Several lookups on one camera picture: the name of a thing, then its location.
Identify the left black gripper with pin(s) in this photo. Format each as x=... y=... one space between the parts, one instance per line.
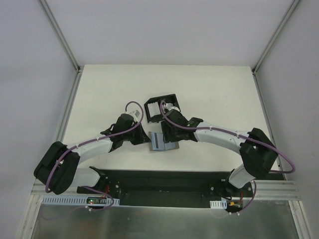
x=139 y=136

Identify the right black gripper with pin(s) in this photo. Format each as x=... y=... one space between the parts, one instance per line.
x=167 y=132

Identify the silver VIP card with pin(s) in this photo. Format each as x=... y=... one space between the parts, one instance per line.
x=157 y=141

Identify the black plastic card tray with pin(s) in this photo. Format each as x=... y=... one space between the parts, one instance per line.
x=161 y=100

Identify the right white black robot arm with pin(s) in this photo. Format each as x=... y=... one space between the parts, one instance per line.
x=254 y=147

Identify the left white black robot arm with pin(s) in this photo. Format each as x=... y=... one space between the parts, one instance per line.
x=58 y=169

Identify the white card stack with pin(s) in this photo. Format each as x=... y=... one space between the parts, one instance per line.
x=154 y=109

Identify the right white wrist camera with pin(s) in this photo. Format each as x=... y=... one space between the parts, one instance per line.
x=169 y=106

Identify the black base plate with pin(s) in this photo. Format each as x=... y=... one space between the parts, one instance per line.
x=162 y=199

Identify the left table edge rail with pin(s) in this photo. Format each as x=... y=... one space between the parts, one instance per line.
x=68 y=107

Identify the table edge rail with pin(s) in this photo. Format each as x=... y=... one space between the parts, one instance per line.
x=271 y=137
x=68 y=107

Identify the right white cable duct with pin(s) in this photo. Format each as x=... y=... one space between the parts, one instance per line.
x=222 y=204

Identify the white cable duct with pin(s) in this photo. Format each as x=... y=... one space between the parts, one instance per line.
x=222 y=204
x=79 y=201

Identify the left white cable duct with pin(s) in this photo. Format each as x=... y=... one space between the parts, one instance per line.
x=79 y=201

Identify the right table edge rail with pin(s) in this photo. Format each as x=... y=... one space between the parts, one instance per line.
x=271 y=137

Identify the front aluminium rail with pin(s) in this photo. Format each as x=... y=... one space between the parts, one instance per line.
x=121 y=182

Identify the left aluminium frame post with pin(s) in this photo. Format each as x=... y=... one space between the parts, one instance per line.
x=59 y=34

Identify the aluminium frame post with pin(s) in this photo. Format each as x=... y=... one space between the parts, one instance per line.
x=59 y=34
x=276 y=34

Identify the right aluminium frame post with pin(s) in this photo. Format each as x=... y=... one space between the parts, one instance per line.
x=276 y=34

